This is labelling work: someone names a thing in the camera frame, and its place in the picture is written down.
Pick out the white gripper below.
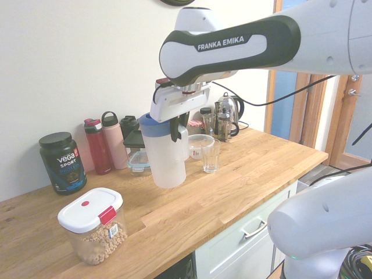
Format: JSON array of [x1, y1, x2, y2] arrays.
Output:
[[149, 84, 211, 143]]

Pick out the translucent pitcher with blue lid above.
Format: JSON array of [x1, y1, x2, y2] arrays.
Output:
[[137, 112, 190, 189]]

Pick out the pink water bottle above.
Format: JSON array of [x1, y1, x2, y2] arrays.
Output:
[[101, 111, 128, 170]]

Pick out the dark red water bottle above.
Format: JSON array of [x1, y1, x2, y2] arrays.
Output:
[[84, 117, 113, 176]]

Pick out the jar with red gingham lid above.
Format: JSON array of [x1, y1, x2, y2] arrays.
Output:
[[187, 119, 203, 135]]

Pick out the white plastic bowl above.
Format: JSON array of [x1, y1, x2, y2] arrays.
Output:
[[187, 134, 221, 160]]

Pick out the plain clear glass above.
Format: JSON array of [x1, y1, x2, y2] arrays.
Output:
[[202, 113, 217, 136]]

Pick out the glass French press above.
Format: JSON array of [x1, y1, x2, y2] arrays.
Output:
[[216, 102, 233, 142]]

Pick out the clear faceted drinking glass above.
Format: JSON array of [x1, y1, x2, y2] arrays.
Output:
[[200, 138, 221, 174]]

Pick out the clear container with dark lid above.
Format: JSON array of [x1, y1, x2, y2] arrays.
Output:
[[123, 130, 146, 159]]

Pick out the black shaker bottle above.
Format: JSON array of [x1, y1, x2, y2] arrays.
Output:
[[119, 115, 141, 141]]

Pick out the glass container with teal lid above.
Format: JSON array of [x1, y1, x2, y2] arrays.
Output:
[[126, 150, 153, 177]]

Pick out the stainless steel kettle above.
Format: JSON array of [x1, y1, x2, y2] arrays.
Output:
[[214, 92, 245, 137]]

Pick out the black Vega protein tub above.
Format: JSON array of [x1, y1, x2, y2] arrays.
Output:
[[38, 131, 88, 196]]

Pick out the cereal container with white lid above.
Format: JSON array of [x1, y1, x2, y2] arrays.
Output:
[[57, 187, 129, 266]]

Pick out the pale green cabinet drawer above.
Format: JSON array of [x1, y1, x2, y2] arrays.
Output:
[[194, 180, 299, 279]]

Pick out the black built-in appliance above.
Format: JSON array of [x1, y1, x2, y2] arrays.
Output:
[[153, 251, 197, 279]]

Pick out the yellow black box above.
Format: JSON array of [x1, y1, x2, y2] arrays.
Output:
[[359, 255, 372, 274]]

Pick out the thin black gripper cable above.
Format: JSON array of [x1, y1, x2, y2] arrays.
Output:
[[211, 74, 337, 107]]

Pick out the black round wall object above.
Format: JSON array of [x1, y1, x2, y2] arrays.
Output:
[[159, 0, 196, 6]]

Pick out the metal drawer handle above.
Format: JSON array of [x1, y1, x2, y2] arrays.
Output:
[[241, 219, 268, 239]]

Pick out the wooden door frame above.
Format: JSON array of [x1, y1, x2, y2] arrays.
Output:
[[266, 0, 364, 167]]

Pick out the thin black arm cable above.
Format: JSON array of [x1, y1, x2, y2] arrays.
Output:
[[351, 121, 372, 146]]

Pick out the coiled black cable bundle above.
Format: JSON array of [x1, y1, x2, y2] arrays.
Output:
[[338, 244, 372, 279]]

